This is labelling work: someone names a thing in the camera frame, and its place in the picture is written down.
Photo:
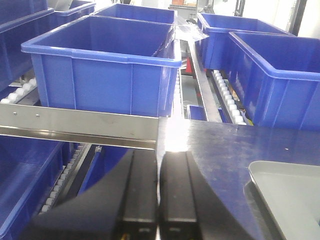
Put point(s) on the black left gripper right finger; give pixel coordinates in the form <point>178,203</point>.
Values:
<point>206,200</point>

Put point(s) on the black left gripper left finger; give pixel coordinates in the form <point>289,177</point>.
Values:
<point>121,205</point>

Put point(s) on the grey metal tray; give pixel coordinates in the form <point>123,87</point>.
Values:
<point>291,193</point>

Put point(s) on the small blue bin below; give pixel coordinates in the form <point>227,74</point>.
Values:
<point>195,112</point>

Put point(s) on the blue bin lower left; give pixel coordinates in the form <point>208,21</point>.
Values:
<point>28,170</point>

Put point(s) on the white roller track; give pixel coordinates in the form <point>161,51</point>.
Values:
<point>227,102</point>

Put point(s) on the blue plastic bin front left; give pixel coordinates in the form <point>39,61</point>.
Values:
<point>107,64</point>

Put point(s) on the blue plastic bin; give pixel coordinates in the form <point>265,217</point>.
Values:
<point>277,79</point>
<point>107,64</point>
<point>133,12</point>
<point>213,50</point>

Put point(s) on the blue plastic bin front right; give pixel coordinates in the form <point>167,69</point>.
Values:
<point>277,79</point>

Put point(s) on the blue plastic bin rear right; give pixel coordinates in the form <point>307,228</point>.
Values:
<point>213,50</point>

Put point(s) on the blue bin far left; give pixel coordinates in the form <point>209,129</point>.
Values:
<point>20,21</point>

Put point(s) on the blue plastic bin rear left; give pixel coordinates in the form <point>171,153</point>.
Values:
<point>133,12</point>

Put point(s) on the steel shelf front rail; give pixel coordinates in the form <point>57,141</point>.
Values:
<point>70,125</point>

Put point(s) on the steel centre divider rail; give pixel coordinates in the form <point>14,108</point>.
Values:
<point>206,95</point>

